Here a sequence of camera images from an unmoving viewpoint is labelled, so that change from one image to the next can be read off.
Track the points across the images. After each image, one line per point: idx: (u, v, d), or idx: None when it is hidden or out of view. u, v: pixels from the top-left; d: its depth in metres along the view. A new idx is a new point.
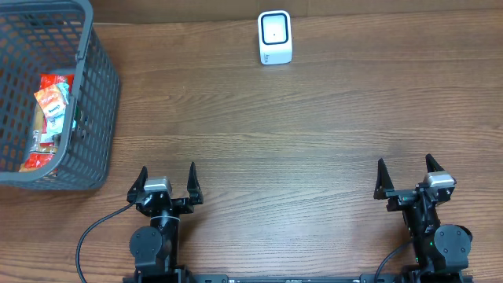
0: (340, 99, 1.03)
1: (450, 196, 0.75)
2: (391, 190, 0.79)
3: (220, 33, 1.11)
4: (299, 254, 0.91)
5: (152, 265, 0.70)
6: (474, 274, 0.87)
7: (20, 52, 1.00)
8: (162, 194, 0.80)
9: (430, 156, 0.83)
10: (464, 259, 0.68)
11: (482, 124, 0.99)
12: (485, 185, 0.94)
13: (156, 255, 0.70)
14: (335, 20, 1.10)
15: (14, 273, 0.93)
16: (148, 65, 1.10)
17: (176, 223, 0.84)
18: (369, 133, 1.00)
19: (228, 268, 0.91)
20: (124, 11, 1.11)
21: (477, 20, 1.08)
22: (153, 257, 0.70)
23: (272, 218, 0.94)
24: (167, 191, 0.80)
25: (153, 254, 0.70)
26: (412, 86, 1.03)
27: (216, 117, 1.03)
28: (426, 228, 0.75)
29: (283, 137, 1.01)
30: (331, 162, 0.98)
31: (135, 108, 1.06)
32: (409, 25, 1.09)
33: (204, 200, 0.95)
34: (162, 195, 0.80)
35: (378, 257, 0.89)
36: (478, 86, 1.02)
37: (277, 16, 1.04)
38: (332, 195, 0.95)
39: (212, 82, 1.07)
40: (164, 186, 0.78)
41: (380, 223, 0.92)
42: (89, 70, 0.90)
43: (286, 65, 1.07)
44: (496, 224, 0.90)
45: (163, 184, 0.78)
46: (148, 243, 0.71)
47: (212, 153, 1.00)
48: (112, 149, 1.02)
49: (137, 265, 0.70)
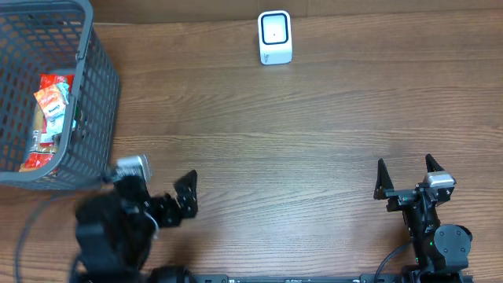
0: (340, 99, 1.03)
1: (449, 196, 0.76)
2: (391, 190, 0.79)
3: (220, 33, 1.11)
4: (299, 254, 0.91)
5: (97, 231, 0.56)
6: (474, 274, 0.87)
7: (20, 52, 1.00)
8: (134, 171, 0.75)
9: (430, 156, 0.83)
10: (464, 259, 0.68)
11: (482, 124, 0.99)
12: (484, 185, 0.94)
13: (104, 219, 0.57)
14: (335, 20, 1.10)
15: (14, 273, 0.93)
16: (148, 65, 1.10)
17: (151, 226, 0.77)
18: (369, 132, 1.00)
19: (228, 268, 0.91)
20: (124, 11, 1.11)
21: (477, 20, 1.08)
22: (99, 221, 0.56)
23: (272, 218, 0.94)
24: (141, 169, 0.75)
25: (100, 218, 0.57)
26: (412, 86, 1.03)
27: (216, 117, 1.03)
28: (426, 228, 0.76)
29: (283, 137, 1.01)
30: (331, 162, 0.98)
31: (135, 108, 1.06)
32: (409, 25, 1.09)
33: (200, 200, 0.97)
34: (133, 172, 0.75)
35: (378, 257, 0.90)
36: (478, 86, 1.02)
37: (276, 17, 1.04)
38: (332, 195, 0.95)
39: (212, 82, 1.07)
40: (138, 162, 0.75)
41: (380, 223, 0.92)
42: (89, 69, 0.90)
43: (286, 65, 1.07)
44: (496, 224, 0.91)
45: (138, 159, 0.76)
46: (93, 207, 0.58)
47: (212, 153, 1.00)
48: (112, 149, 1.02)
49: (78, 233, 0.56)
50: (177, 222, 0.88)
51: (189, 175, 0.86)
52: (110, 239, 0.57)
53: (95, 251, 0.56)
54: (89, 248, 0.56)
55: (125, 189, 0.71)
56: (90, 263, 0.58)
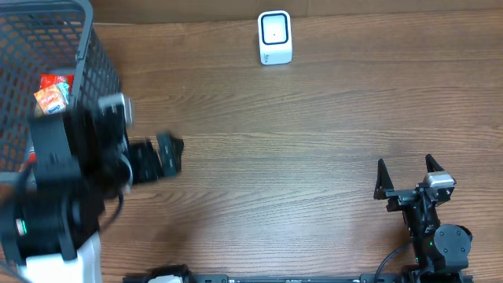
0: (340, 99, 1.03)
1: (449, 196, 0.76)
2: (391, 190, 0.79)
3: (220, 33, 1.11)
4: (299, 254, 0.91)
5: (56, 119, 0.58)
6: (474, 274, 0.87)
7: (20, 52, 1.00)
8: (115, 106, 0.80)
9: (430, 156, 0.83)
10: (464, 259, 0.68)
11: (482, 124, 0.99)
12: (484, 185, 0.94)
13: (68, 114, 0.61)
14: (335, 20, 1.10)
15: None
16: (148, 65, 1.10)
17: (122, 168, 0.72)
18: (369, 133, 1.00)
19: (228, 268, 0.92)
20: (123, 11, 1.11)
21: (476, 20, 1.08)
22: (62, 113, 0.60)
23: (272, 218, 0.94)
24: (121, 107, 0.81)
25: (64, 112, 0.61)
26: (412, 86, 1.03)
27: (216, 117, 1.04)
28: (426, 228, 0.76)
29: (283, 137, 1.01)
30: (331, 162, 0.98)
31: (135, 108, 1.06)
32: (408, 25, 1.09)
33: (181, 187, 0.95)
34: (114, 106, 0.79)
35: (378, 257, 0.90)
36: (478, 86, 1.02)
37: (277, 17, 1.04)
38: (332, 195, 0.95)
39: (212, 82, 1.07)
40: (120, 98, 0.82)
41: (380, 223, 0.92)
42: (89, 70, 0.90)
43: (286, 65, 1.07)
44: (496, 223, 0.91)
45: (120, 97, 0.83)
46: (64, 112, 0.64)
47: (212, 153, 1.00)
48: None
49: (34, 123, 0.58)
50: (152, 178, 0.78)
51: (176, 137, 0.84)
52: (69, 133, 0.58)
53: (52, 142, 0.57)
54: (48, 138, 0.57)
55: (100, 121, 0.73)
56: (45, 163, 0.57)
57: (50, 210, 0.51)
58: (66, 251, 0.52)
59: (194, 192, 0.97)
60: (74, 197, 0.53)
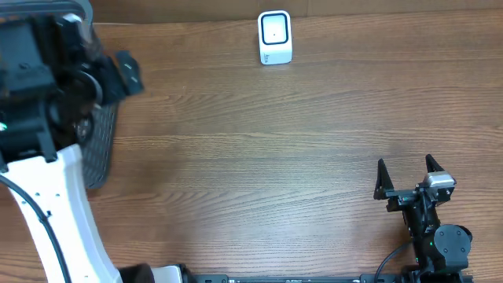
0: (340, 99, 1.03)
1: (449, 196, 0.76)
2: (391, 190, 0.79)
3: (220, 33, 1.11)
4: (299, 254, 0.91)
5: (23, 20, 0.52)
6: (474, 274, 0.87)
7: None
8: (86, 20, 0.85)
9: (430, 156, 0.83)
10: (464, 259, 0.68)
11: (482, 124, 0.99)
12: (485, 185, 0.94)
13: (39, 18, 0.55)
14: (335, 20, 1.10)
15: (14, 273, 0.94)
16: (148, 65, 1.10)
17: None
18: (369, 133, 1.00)
19: (228, 268, 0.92)
20: (123, 11, 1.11)
21: (477, 20, 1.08)
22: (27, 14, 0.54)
23: (272, 218, 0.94)
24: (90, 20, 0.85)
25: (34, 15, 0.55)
26: (412, 86, 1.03)
27: (216, 117, 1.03)
28: (426, 228, 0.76)
29: (283, 137, 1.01)
30: (331, 162, 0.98)
31: (135, 108, 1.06)
32: (409, 25, 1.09)
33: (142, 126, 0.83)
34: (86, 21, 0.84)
35: (378, 257, 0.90)
36: (478, 86, 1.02)
37: (277, 17, 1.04)
38: (332, 195, 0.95)
39: (212, 82, 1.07)
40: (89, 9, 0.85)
41: (380, 223, 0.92)
42: None
43: (286, 65, 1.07)
44: (496, 223, 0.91)
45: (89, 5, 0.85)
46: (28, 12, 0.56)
47: (212, 153, 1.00)
48: (111, 149, 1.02)
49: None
50: None
51: None
52: (36, 34, 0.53)
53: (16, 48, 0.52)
54: (12, 42, 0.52)
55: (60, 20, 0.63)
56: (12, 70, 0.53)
57: (28, 112, 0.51)
58: (45, 145, 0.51)
59: (194, 192, 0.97)
60: (52, 93, 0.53)
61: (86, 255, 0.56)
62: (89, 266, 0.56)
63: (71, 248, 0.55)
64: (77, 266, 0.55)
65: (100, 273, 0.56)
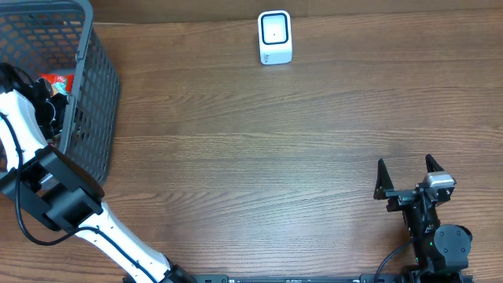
0: (340, 100, 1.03)
1: (449, 196, 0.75)
2: (391, 190, 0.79)
3: (219, 33, 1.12)
4: (299, 254, 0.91)
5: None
6: (474, 274, 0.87)
7: (20, 52, 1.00)
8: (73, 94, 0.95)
9: (430, 156, 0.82)
10: (464, 259, 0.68)
11: (482, 124, 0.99)
12: (484, 185, 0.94)
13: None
14: (335, 20, 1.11)
15: (14, 273, 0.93)
16: (148, 65, 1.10)
17: (87, 78, 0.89)
18: (369, 133, 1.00)
19: (228, 268, 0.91)
20: (123, 11, 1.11)
21: (476, 20, 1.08)
22: None
23: (272, 218, 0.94)
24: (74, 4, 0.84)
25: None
26: (412, 86, 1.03)
27: (216, 117, 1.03)
28: (426, 228, 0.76)
29: (282, 137, 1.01)
30: (331, 162, 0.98)
31: (135, 108, 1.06)
32: (409, 25, 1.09)
33: (90, 137, 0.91)
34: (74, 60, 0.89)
35: (378, 257, 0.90)
36: (478, 86, 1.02)
37: (276, 16, 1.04)
38: (332, 195, 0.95)
39: (212, 82, 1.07)
40: None
41: (380, 223, 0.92)
42: (89, 70, 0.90)
43: (286, 65, 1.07)
44: (496, 224, 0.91)
45: None
46: None
47: (212, 152, 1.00)
48: (112, 149, 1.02)
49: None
50: (104, 86, 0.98)
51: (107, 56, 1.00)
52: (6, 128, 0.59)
53: None
54: None
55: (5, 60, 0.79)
56: None
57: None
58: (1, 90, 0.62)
59: (194, 192, 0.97)
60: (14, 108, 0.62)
61: (27, 126, 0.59)
62: (27, 131, 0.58)
63: (15, 122, 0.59)
64: (20, 134, 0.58)
65: (39, 140, 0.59)
